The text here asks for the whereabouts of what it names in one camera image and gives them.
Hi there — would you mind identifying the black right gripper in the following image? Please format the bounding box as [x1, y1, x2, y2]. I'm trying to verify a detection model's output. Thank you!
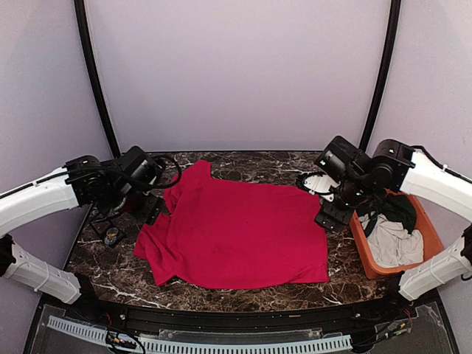
[314, 173, 376, 234]

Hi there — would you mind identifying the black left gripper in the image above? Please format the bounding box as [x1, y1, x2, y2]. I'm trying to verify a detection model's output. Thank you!
[105, 186, 164, 223]

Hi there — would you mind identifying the magenta t-shirt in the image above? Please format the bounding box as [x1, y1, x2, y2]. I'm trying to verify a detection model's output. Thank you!
[134, 161, 329, 290]

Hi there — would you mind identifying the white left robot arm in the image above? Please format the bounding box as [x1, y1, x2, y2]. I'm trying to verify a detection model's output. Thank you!
[1, 146, 166, 322]

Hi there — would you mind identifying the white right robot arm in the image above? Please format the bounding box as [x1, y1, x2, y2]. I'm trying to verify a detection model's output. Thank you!
[296, 136, 471, 320]

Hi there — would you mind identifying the round brooch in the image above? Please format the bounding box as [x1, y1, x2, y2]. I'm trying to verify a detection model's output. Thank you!
[104, 227, 119, 246]

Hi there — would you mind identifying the black brooch display box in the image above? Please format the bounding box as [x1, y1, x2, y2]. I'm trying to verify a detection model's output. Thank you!
[88, 210, 126, 249]

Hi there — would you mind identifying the dark green garment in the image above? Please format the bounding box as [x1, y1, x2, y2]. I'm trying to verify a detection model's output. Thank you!
[356, 193, 417, 237]

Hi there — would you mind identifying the white garment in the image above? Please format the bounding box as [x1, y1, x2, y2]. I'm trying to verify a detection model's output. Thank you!
[359, 215, 425, 268]

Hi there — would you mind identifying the orange plastic basket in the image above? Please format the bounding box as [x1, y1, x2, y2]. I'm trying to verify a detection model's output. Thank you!
[350, 192, 444, 280]

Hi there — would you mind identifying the black front rail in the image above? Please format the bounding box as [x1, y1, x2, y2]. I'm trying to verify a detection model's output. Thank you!
[40, 286, 440, 335]

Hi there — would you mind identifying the white slotted cable duct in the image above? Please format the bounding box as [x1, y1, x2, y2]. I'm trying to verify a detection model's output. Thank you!
[46, 316, 353, 354]

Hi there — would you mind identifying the black right frame post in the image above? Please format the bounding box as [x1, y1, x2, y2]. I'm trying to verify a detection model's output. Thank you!
[358, 0, 402, 152]

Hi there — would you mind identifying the black frame post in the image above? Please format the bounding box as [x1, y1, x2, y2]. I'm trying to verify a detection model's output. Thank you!
[74, 0, 121, 157]
[358, 0, 402, 152]

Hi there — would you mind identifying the black left frame post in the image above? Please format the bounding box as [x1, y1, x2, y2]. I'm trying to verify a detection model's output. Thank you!
[74, 0, 121, 157]

